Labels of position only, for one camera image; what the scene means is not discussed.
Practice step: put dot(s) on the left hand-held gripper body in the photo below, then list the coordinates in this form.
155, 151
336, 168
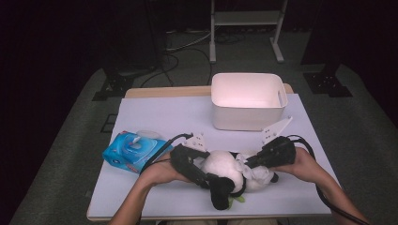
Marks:
183, 157

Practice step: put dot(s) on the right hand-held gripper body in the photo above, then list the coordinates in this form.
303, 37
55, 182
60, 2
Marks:
278, 151

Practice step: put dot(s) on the white wet wipe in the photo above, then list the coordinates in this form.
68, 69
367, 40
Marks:
247, 170

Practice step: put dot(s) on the panda plush toy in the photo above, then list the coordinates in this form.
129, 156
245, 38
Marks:
222, 165

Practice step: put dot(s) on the blue wet wipes pack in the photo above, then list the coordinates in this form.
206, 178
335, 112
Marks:
134, 153

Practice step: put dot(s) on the person's right hand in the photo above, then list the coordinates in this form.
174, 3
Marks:
300, 165

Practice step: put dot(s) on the person's left hand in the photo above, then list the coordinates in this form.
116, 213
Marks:
159, 173

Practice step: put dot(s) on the white plastic bin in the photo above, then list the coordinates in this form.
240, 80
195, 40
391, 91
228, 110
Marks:
247, 90

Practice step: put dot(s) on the wooden table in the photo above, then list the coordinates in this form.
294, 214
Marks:
162, 91

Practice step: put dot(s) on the black stand base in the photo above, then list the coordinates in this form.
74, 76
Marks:
114, 86
327, 84

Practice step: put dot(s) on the white metal stand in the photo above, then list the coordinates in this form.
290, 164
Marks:
247, 18

